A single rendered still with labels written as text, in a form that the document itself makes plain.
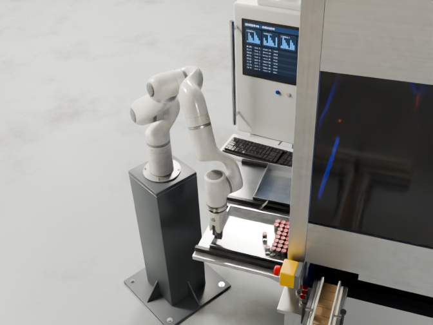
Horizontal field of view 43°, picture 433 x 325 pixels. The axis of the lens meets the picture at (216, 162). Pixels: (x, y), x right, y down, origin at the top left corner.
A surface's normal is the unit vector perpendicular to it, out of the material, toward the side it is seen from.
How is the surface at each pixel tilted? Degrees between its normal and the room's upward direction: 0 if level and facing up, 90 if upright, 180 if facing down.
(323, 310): 0
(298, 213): 90
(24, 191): 0
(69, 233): 0
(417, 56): 90
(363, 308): 90
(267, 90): 90
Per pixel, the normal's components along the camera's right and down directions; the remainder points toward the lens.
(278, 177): -0.04, -0.80
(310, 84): -0.34, 0.58
